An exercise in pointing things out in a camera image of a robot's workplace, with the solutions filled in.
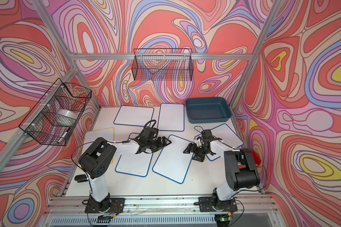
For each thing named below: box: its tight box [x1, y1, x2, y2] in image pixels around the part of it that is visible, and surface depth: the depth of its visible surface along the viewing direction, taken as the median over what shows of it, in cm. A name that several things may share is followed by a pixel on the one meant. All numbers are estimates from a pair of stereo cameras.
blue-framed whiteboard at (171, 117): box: [157, 103, 185, 132], surface depth 114 cm
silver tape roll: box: [54, 109, 78, 127], surface depth 73 cm
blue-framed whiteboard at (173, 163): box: [152, 134, 194, 184], surface depth 90 cm
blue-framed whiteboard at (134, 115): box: [113, 105, 155, 127], surface depth 121 cm
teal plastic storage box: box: [185, 96, 233, 124], surface depth 121 cm
